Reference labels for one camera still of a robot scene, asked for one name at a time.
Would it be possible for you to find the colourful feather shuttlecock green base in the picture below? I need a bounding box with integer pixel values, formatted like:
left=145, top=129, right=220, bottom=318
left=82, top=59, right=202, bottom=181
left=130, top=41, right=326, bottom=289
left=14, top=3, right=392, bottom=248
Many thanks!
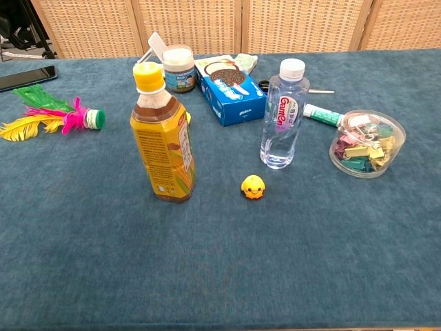
left=0, top=85, right=106, bottom=143

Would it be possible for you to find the small yellow duck toy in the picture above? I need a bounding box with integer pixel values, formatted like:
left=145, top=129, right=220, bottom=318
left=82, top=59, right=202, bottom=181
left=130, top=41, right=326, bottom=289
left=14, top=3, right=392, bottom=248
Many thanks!
left=240, top=174, right=267, bottom=201

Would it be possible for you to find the yellow corn drink bottle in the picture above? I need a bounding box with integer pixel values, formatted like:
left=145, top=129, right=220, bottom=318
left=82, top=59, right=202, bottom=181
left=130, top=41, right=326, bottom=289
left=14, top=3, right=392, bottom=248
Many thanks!
left=130, top=61, right=198, bottom=204

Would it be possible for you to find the blue cookie box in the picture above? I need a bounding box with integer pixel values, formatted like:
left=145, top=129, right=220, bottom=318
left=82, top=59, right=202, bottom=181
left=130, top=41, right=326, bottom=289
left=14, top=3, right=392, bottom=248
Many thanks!
left=194, top=56, right=268, bottom=128

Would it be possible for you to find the clear plastic water bottle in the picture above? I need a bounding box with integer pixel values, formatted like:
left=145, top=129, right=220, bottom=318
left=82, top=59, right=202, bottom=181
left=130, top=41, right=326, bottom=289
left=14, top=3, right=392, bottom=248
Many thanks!
left=260, top=57, right=311, bottom=170

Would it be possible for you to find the brown jar with blue label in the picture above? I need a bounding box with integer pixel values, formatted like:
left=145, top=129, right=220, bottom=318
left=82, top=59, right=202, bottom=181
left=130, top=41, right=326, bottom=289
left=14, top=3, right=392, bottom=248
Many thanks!
left=162, top=44, right=198, bottom=94

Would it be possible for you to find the green tissue packet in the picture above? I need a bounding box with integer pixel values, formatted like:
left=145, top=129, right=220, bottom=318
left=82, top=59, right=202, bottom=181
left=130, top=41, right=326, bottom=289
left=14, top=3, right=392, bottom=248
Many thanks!
left=234, top=52, right=260, bottom=74

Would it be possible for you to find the green and white glue stick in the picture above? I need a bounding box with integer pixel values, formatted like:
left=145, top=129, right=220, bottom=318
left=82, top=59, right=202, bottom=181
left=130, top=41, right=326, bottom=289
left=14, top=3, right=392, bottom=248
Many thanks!
left=302, top=103, right=346, bottom=128

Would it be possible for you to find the white flat plastic scraper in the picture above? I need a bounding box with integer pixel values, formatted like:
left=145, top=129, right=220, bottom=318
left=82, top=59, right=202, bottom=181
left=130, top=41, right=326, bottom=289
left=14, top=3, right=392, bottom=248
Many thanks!
left=136, top=31, right=170, bottom=65

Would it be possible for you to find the wicker folding screen panel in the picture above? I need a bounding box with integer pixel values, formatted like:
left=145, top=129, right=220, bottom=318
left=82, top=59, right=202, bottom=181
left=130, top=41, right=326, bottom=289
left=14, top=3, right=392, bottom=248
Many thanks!
left=30, top=0, right=144, bottom=59
left=358, top=0, right=441, bottom=52
left=130, top=0, right=243, bottom=56
left=240, top=0, right=374, bottom=54

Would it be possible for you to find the clear round binder clip box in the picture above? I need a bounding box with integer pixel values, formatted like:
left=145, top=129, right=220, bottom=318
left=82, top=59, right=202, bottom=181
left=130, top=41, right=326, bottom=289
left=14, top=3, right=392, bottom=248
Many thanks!
left=329, top=109, right=407, bottom=179

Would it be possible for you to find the black smartphone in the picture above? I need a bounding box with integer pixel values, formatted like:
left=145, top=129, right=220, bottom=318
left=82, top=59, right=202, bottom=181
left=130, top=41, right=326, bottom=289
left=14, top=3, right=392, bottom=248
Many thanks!
left=0, top=65, right=59, bottom=93

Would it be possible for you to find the black handled metal tool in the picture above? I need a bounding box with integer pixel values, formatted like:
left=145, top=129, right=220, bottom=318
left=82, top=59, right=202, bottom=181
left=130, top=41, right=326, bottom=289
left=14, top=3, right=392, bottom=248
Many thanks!
left=258, top=79, right=336, bottom=95

